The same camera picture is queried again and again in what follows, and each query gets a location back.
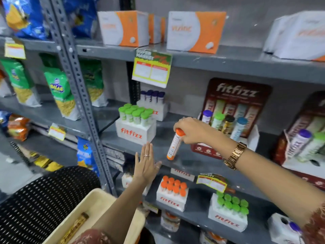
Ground red patterned left sleeve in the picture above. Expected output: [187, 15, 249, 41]
[70, 228, 113, 244]

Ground white and orange box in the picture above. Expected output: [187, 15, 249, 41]
[148, 14, 166, 44]
[167, 11, 227, 54]
[97, 11, 150, 48]
[263, 11, 325, 62]

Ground person's right hand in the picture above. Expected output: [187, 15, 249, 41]
[173, 117, 229, 158]

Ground orange snack bag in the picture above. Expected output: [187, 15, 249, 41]
[7, 114, 30, 142]

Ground clear jar with orange label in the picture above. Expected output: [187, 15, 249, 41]
[160, 210, 181, 233]

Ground red patterned right sleeve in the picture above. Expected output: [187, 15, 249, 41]
[301, 203, 325, 244]

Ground blue-capped tube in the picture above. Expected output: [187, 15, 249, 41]
[230, 117, 248, 142]

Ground gold wrist watch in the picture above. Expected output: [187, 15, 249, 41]
[223, 142, 247, 171]

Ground black mesh chair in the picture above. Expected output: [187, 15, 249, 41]
[0, 166, 102, 244]

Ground red patterned sleeve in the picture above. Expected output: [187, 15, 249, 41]
[70, 228, 113, 244]
[301, 203, 325, 244]

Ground yellow packets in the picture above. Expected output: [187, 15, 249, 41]
[30, 152, 64, 172]

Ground green snack bag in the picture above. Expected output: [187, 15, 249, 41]
[42, 67, 81, 121]
[80, 59, 109, 108]
[0, 58, 41, 108]

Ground group of orange-capped tubes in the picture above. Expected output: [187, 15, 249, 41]
[160, 175, 188, 197]

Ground person's left forearm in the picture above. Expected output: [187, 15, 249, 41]
[92, 181, 151, 244]

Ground dark red display stand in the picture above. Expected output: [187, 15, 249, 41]
[272, 91, 325, 191]
[191, 78, 273, 160]

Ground stack of flat boxes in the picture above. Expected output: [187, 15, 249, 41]
[104, 146, 128, 173]

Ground grey metal shelving rack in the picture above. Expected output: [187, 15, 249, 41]
[0, 0, 325, 244]

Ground person's left hand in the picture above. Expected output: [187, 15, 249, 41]
[133, 142, 162, 187]

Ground white tube display box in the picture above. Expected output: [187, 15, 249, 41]
[115, 117, 157, 146]
[156, 185, 189, 213]
[170, 168, 196, 182]
[136, 99, 169, 122]
[208, 193, 249, 233]
[121, 172, 151, 196]
[267, 212, 306, 244]

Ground black-capped gold tube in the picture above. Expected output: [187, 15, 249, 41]
[221, 114, 235, 135]

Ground green and yellow shelf tag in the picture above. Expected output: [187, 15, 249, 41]
[196, 173, 228, 193]
[132, 48, 173, 89]

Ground person's right forearm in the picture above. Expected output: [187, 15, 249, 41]
[230, 143, 325, 226]

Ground small blue yellow snack bag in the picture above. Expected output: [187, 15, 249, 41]
[77, 137, 100, 176]

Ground orange-capped white tube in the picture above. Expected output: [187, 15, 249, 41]
[167, 128, 186, 161]

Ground beige plastic tray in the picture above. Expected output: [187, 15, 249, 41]
[42, 188, 146, 244]

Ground green-capped tube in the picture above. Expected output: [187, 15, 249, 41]
[211, 112, 226, 130]
[297, 132, 325, 163]

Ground yellow price tag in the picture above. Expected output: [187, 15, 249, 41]
[4, 38, 26, 60]
[48, 123, 67, 141]

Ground group of green-capped tubes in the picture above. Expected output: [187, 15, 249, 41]
[118, 103, 155, 127]
[216, 191, 249, 216]

